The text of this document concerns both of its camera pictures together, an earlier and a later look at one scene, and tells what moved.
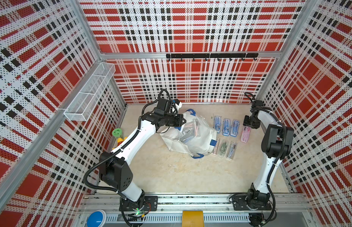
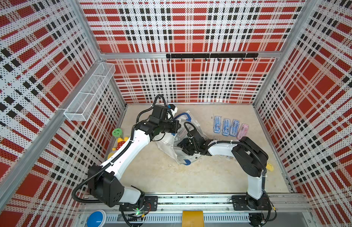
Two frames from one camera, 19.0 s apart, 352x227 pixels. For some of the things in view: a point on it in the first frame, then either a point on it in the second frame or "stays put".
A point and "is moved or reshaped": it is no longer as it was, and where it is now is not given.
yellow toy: [119, 141] stays put
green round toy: [117, 132] stays put
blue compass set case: [226, 126] stays put
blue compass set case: [217, 121] stays put
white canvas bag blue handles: [196, 137] is moved or reshaped
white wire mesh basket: [81, 107] stays put
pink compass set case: [245, 134] is moved or reshaped
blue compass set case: [234, 127] stays put
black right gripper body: [251, 122] -> [188, 148]
